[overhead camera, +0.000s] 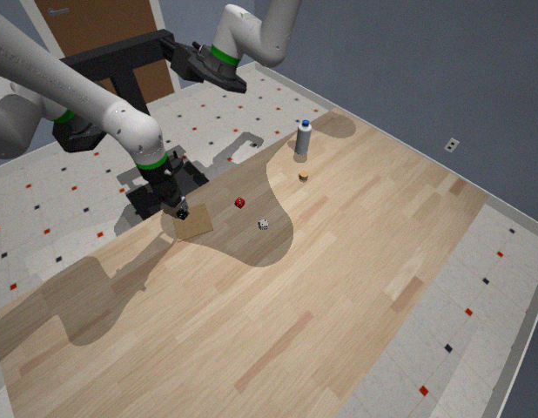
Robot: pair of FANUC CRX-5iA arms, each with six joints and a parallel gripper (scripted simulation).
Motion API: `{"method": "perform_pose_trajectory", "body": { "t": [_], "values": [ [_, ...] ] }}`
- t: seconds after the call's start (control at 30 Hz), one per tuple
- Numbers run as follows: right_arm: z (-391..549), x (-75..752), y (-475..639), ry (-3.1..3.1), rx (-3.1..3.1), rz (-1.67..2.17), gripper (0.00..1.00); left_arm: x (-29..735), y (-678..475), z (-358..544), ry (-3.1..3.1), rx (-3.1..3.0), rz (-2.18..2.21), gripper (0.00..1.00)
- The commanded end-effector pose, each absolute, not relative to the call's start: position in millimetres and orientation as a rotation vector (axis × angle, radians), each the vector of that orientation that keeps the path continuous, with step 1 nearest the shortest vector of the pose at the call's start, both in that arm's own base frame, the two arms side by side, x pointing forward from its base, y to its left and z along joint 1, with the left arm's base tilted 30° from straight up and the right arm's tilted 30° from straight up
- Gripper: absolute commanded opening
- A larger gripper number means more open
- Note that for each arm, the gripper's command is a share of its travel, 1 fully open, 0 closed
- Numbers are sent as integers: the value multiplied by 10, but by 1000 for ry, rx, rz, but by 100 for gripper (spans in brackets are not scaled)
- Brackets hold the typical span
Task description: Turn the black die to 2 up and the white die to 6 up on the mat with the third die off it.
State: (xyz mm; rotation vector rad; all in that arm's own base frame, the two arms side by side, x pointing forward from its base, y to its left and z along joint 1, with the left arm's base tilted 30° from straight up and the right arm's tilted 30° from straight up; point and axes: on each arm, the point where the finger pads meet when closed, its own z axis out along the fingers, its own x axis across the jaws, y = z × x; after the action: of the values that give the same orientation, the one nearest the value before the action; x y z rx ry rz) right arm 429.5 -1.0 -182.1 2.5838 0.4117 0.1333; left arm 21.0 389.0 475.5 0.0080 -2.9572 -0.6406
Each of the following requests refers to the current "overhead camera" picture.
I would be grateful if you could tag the black die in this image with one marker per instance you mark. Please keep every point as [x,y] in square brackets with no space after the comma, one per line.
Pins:
[181,214]

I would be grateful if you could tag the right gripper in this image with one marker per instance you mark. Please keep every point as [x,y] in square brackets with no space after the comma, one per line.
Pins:
[162,182]

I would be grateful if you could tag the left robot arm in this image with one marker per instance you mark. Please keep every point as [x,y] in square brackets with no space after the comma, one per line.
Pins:
[239,32]

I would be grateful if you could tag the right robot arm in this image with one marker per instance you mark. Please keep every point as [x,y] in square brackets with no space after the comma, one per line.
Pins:
[26,63]

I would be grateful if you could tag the grey bottle with blue cap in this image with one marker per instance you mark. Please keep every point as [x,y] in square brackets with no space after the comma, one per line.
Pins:
[303,137]

